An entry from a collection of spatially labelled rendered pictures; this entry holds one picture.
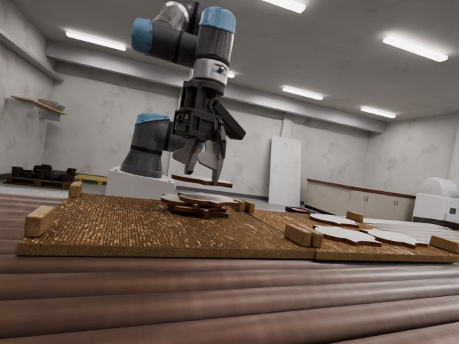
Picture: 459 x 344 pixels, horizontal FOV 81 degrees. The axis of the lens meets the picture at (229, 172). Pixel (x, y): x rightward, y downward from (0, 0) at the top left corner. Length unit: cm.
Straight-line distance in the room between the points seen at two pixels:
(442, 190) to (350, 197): 220
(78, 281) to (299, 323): 22
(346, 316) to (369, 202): 779
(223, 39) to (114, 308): 50
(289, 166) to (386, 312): 886
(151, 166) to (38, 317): 77
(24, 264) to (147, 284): 13
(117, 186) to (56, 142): 797
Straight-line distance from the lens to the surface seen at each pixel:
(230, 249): 40
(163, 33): 70
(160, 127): 100
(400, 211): 891
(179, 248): 38
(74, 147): 880
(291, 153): 933
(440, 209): 842
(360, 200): 788
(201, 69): 58
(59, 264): 37
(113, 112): 866
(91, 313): 28
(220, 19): 61
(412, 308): 42
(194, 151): 61
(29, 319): 28
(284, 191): 893
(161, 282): 33
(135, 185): 97
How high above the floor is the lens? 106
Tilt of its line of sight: 2 degrees down
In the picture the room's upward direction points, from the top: 9 degrees clockwise
